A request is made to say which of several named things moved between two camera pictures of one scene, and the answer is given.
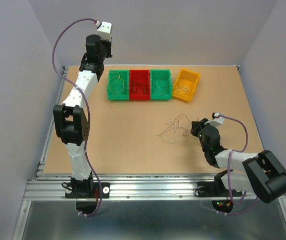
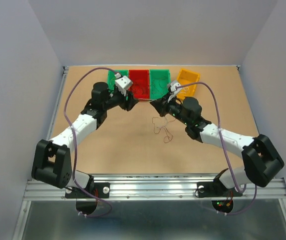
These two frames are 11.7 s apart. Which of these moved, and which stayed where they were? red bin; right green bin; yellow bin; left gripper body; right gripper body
Moved: left gripper body; right gripper body
Stayed: red bin; right green bin; yellow bin
